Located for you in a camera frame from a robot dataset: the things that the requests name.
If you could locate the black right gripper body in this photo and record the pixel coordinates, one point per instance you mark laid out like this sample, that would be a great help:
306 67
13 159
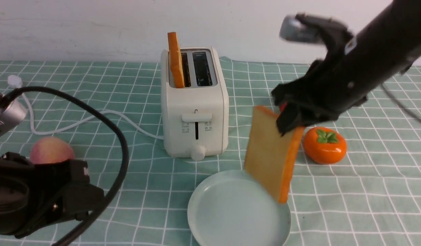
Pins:
321 95

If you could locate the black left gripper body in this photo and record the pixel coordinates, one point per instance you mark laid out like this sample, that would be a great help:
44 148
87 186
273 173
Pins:
33 196

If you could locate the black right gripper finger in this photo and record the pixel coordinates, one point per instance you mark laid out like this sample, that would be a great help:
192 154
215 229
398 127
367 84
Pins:
289 119

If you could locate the toast slice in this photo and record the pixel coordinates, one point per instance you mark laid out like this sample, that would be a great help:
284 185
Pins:
270 157
175 60

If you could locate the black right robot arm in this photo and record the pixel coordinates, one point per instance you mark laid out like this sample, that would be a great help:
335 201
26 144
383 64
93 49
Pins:
354 65

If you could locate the white two-slot toaster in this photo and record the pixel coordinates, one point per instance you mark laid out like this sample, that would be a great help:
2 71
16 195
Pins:
195 118

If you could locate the red apple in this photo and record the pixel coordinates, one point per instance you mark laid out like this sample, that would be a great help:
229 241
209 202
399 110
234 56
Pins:
282 106

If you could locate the orange persimmon with leaf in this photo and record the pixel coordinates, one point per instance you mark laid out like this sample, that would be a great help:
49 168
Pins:
324 145

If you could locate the pink yellow peach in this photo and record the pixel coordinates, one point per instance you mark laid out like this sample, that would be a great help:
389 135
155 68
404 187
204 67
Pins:
50 150

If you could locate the light green round plate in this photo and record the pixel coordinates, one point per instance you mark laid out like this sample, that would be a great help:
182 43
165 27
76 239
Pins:
229 208

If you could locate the green checkered tablecloth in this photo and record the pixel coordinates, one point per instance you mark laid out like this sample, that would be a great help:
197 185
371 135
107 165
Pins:
371 198

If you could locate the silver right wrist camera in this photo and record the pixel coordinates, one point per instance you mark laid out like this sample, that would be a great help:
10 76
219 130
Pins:
293 30

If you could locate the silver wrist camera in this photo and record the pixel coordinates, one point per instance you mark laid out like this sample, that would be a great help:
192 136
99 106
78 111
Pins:
11 115
293 30

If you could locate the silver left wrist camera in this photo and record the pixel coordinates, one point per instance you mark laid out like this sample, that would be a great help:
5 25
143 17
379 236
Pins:
11 115

